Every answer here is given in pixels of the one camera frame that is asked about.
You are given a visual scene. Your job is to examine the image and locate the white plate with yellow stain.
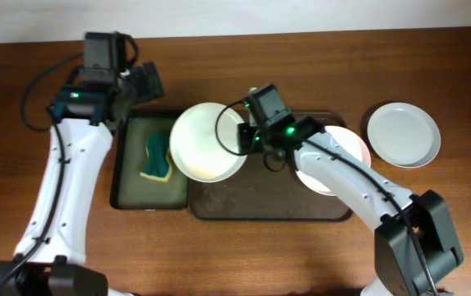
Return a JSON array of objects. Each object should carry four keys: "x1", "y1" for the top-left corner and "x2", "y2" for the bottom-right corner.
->
[{"x1": 170, "y1": 103, "x2": 247, "y2": 183}]

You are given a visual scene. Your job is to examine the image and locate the green and yellow sponge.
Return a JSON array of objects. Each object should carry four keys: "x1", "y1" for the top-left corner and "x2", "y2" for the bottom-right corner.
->
[{"x1": 140, "y1": 133, "x2": 173, "y2": 183}]

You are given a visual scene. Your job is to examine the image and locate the cream white plate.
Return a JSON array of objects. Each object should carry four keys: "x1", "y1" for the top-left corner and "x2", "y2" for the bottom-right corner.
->
[{"x1": 297, "y1": 126, "x2": 372, "y2": 197}]

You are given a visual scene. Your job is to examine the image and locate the pale blue-white plate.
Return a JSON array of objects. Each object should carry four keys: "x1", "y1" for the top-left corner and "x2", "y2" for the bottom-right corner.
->
[{"x1": 367, "y1": 103, "x2": 441, "y2": 169}]

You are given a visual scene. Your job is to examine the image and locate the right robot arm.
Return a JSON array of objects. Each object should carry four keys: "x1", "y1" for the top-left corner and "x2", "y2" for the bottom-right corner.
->
[{"x1": 239, "y1": 115, "x2": 464, "y2": 295}]

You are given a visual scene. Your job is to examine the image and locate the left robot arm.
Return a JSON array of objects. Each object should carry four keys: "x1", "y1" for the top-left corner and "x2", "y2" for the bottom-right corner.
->
[{"x1": 0, "y1": 62, "x2": 164, "y2": 295}]

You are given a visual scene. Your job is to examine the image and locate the brown serving tray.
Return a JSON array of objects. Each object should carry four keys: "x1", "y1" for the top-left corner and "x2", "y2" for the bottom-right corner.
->
[{"x1": 187, "y1": 109, "x2": 353, "y2": 222}]

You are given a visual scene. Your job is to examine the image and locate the dark green water tray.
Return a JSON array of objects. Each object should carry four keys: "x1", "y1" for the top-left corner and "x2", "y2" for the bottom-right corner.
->
[{"x1": 110, "y1": 109, "x2": 188, "y2": 210}]

